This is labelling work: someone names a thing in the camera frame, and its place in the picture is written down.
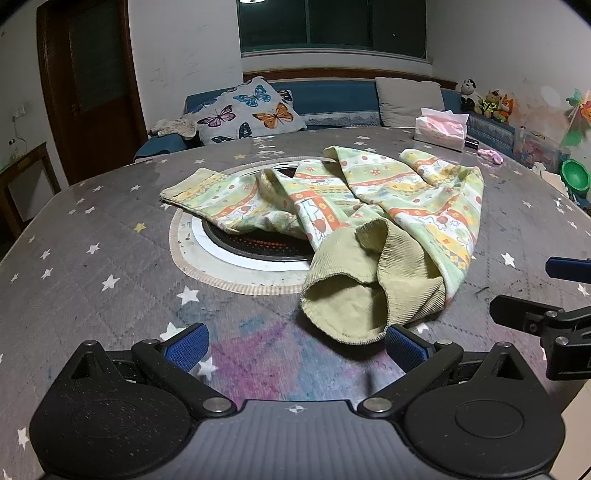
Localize patterned green children's jacket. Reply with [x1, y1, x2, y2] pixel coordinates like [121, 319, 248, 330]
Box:
[160, 146, 485, 345]

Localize green plastic bowl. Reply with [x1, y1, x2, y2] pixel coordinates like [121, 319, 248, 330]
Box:
[560, 159, 590, 197]

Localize clear plastic toy box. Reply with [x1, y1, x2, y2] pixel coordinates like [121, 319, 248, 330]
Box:
[513, 127, 570, 173]

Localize round black induction cooktop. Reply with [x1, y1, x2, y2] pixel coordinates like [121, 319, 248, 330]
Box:
[190, 162, 325, 272]

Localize colourful pinwheel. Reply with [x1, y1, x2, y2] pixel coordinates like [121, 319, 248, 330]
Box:
[561, 89, 591, 147]

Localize orange fox plush toy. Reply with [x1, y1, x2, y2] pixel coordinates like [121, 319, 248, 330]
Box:
[494, 94, 514, 124]

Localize yellow bear plush toy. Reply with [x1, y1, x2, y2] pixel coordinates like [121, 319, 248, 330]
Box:
[479, 90, 502, 118]

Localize pink tissue box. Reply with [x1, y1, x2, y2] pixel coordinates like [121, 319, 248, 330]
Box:
[414, 108, 469, 152]

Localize panda plush toy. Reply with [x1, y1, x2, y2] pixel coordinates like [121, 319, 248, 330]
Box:
[460, 78, 482, 114]

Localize dark wooden side table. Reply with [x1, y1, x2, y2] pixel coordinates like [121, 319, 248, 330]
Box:
[1, 142, 61, 239]

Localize beige crumpled cloth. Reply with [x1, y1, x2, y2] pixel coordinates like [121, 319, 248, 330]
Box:
[148, 117, 197, 140]

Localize grey plain pillow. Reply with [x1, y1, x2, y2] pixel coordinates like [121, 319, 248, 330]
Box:
[375, 77, 445, 128]

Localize blue sofa bench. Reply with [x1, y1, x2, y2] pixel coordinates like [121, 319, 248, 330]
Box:
[134, 79, 515, 160]

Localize butterfly print pillow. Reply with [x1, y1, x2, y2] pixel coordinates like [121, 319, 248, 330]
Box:
[186, 76, 307, 145]

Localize dark window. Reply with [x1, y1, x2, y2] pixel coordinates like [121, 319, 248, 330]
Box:
[236, 0, 427, 59]

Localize dark wooden door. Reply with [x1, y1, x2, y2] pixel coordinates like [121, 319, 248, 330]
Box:
[36, 1, 147, 184]

